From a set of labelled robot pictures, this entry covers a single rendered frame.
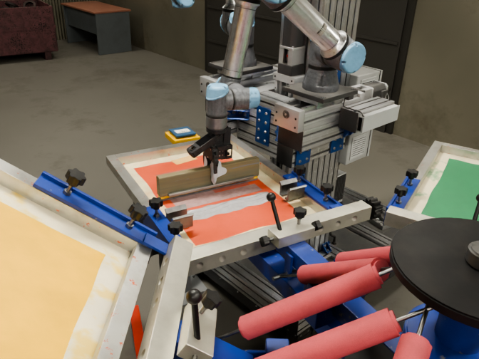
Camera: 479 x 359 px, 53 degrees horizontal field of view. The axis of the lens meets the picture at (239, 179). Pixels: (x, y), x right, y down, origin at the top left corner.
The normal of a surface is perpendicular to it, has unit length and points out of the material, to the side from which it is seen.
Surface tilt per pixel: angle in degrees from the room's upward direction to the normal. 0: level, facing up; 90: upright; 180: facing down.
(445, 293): 0
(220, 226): 0
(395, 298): 0
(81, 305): 32
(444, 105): 90
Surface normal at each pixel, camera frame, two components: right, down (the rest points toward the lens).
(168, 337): 0.55, -0.74
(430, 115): -0.75, 0.28
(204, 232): 0.03, -0.89
